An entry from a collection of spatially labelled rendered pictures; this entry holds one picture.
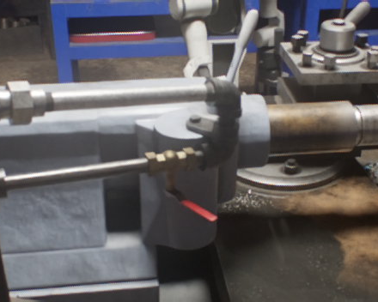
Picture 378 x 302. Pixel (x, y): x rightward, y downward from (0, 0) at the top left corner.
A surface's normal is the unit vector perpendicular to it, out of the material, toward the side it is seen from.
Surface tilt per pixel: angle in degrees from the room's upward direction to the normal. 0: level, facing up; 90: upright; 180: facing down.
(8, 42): 90
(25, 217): 70
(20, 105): 56
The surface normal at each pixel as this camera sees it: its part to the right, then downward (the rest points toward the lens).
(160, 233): -0.23, 0.43
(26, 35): 0.27, 0.46
